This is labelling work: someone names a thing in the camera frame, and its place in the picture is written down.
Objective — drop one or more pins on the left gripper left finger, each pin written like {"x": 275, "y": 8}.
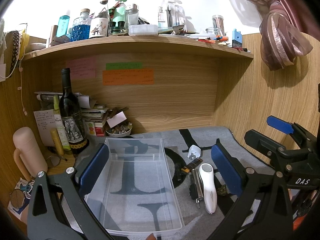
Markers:
{"x": 90, "y": 168}

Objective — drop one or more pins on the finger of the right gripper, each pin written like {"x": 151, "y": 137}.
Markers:
{"x": 281, "y": 125}

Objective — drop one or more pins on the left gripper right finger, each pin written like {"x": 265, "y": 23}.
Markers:
{"x": 230, "y": 169}

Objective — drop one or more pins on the white handheld massager device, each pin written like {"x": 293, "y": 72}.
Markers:
{"x": 206, "y": 173}

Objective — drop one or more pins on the silver metal flashlight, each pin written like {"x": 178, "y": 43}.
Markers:
{"x": 198, "y": 187}

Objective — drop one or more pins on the white power plug adapter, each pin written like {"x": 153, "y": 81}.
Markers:
{"x": 194, "y": 152}

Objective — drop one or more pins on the clear plastic storage box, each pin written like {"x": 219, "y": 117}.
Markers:
{"x": 134, "y": 195}

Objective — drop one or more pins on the black gold rectangular lighter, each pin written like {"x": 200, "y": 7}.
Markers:
{"x": 192, "y": 165}

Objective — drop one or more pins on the black usb wireless microphone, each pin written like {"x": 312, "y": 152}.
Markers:
{"x": 177, "y": 173}

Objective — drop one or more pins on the grey desk mat black letters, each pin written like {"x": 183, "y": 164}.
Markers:
{"x": 198, "y": 223}

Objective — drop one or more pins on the white bowl of stones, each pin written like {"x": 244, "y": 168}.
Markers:
{"x": 120, "y": 131}

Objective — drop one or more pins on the yellow lip balm tube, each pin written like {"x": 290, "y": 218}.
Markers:
{"x": 55, "y": 137}

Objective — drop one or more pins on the white card in bowl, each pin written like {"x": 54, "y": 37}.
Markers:
{"x": 116, "y": 119}

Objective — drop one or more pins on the green spray bottle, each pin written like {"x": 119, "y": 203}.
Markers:
{"x": 59, "y": 124}

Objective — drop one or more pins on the dark wine bottle elephant label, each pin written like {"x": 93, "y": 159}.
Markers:
{"x": 71, "y": 115}

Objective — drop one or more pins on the beige pink thermos mug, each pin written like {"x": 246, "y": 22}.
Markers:
{"x": 27, "y": 154}

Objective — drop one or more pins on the white handwritten note paper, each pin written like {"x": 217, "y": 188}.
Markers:
{"x": 45, "y": 122}

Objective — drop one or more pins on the blue cartoon sticker card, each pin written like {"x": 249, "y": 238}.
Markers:
{"x": 26, "y": 187}

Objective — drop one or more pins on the round wooden coaster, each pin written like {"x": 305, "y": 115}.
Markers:
{"x": 17, "y": 199}

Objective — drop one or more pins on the pink tied curtain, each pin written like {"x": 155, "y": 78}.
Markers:
{"x": 281, "y": 41}

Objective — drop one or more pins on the pink sticky note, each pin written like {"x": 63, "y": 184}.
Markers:
{"x": 84, "y": 68}

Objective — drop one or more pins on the blue box on shelf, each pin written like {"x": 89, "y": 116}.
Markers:
{"x": 236, "y": 39}

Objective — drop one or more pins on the green sticky note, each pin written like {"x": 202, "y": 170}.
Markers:
{"x": 123, "y": 65}

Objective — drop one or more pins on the orange sticky note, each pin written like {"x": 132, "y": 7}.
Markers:
{"x": 143, "y": 76}

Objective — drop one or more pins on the blue liquid glass bottle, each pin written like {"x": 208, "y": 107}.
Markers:
{"x": 81, "y": 26}

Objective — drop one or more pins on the white illustrated mug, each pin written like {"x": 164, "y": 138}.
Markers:
{"x": 99, "y": 27}

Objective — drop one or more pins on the wooden shelf board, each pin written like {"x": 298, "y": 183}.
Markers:
{"x": 136, "y": 44}

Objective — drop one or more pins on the white plastic container on shelf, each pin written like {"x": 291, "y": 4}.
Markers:
{"x": 143, "y": 30}

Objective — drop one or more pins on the teal glass bottle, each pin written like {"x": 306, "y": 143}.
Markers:
{"x": 62, "y": 26}

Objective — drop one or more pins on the green figurine bottle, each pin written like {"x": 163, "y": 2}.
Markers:
{"x": 117, "y": 25}

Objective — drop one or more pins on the clear glass jar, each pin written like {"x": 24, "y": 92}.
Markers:
{"x": 175, "y": 13}

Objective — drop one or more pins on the round wire eyeglasses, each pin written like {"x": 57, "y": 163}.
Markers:
{"x": 53, "y": 160}

